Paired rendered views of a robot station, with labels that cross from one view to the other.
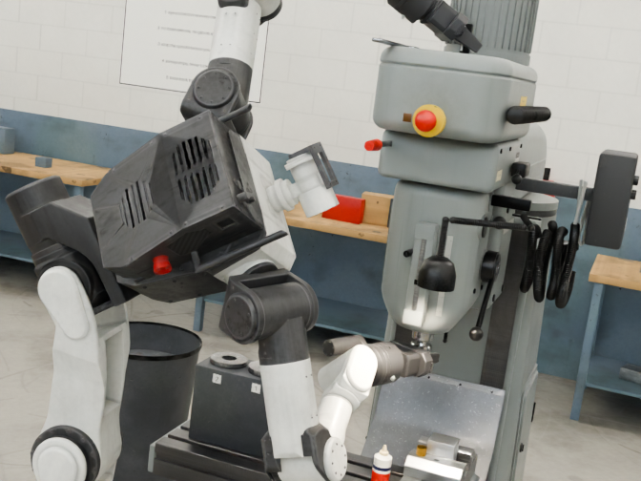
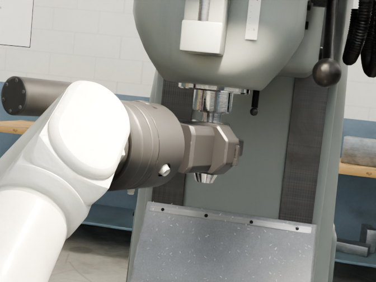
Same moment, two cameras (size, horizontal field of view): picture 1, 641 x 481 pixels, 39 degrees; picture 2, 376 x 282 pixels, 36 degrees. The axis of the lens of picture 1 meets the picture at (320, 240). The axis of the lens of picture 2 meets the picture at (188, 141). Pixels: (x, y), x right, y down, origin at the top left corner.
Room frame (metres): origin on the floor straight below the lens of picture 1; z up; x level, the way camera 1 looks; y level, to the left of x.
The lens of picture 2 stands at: (1.23, -0.12, 1.30)
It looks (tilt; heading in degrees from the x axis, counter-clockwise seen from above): 5 degrees down; 351
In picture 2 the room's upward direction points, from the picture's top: 6 degrees clockwise
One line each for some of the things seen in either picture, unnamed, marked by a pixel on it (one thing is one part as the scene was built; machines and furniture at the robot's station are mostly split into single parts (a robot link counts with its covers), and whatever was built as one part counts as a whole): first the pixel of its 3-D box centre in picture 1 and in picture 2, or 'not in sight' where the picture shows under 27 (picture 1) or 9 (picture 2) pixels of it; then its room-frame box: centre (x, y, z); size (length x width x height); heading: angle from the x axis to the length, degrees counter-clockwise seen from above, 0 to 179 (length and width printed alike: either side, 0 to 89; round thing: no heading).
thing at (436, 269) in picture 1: (438, 271); not in sight; (1.70, -0.23, 1.48); 0.07 x 0.07 x 0.06
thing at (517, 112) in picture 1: (529, 114); not in sight; (1.90, -0.40, 1.79); 0.45 x 0.04 x 0.04; 161
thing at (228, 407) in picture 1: (243, 402); not in sight; (2.06, 0.14, 1.02); 0.22 x 0.12 x 0.20; 72
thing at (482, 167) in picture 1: (453, 156); not in sight; (1.96, -0.26, 1.68); 0.34 x 0.24 x 0.10; 161
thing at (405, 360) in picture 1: (392, 362); (161, 146); (1.85, -0.19, 1.24); 0.13 x 0.12 x 0.10; 46
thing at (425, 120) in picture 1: (425, 120); not in sight; (1.68, -0.17, 1.76); 0.04 x 0.03 x 0.04; 71
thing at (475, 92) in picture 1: (460, 95); not in sight; (1.93, -0.25, 1.81); 0.47 x 0.26 x 0.16; 161
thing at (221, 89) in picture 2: not in sight; (214, 88); (1.92, -0.25, 1.31); 0.09 x 0.09 x 0.01
